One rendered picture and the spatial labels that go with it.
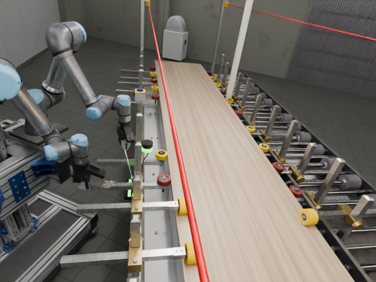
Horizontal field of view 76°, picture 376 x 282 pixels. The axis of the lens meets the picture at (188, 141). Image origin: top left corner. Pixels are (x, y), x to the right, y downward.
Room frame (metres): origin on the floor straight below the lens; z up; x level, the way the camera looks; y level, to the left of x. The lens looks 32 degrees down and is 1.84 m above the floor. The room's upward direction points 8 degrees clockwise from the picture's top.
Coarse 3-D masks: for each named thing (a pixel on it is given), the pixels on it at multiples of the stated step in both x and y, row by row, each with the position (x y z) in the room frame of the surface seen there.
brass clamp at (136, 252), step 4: (140, 236) 0.62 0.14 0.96; (128, 240) 0.60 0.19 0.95; (140, 240) 0.60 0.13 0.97; (140, 244) 0.58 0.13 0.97; (132, 248) 0.56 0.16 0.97; (136, 248) 0.56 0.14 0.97; (140, 248) 0.56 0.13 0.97; (132, 252) 0.54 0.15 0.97; (136, 252) 0.54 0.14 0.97; (140, 252) 0.54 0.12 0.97; (132, 256) 0.52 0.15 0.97; (136, 256) 0.53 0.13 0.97; (140, 256) 0.53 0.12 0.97; (128, 260) 0.51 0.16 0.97; (132, 260) 0.51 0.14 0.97; (140, 260) 0.51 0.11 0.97; (128, 264) 0.49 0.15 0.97; (132, 264) 0.49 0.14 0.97; (136, 264) 0.50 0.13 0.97; (140, 264) 0.50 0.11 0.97; (128, 268) 0.49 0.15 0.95; (132, 268) 0.49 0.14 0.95; (136, 268) 0.49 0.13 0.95; (140, 268) 0.50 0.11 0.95; (128, 272) 0.49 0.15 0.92
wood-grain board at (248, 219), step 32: (192, 64) 3.71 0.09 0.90; (160, 96) 2.28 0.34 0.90; (192, 96) 2.41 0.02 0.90; (192, 128) 1.71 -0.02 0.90; (224, 128) 1.79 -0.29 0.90; (192, 160) 1.28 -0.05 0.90; (224, 160) 1.33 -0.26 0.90; (256, 160) 1.38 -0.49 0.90; (192, 192) 0.98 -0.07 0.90; (224, 192) 1.01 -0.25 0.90; (256, 192) 1.05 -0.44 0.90; (288, 192) 1.09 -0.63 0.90; (224, 224) 0.79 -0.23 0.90; (256, 224) 0.82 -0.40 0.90; (288, 224) 0.85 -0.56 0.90; (224, 256) 0.62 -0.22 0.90; (256, 256) 0.64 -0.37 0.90; (288, 256) 0.67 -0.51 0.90; (320, 256) 0.69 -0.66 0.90
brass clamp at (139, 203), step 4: (132, 196) 0.82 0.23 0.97; (132, 200) 0.80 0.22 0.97; (136, 200) 0.80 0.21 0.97; (140, 200) 0.80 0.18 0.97; (132, 204) 0.77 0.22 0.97; (136, 204) 0.78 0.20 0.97; (140, 204) 0.78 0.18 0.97; (132, 208) 0.75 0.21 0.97; (140, 208) 0.76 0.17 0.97; (132, 212) 0.73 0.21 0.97; (136, 212) 0.74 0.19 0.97; (140, 212) 0.74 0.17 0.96; (140, 216) 0.74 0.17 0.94
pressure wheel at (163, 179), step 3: (162, 174) 1.09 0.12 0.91; (165, 174) 1.09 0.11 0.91; (159, 177) 1.06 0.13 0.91; (162, 177) 1.06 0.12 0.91; (165, 177) 1.06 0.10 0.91; (168, 177) 1.07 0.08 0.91; (159, 180) 1.03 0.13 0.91; (162, 180) 1.04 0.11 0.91; (165, 180) 1.04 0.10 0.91; (168, 180) 1.04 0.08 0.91; (159, 183) 1.03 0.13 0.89; (162, 183) 1.02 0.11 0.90; (165, 183) 1.02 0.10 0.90; (168, 183) 1.04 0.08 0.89; (162, 189) 1.06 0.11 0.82
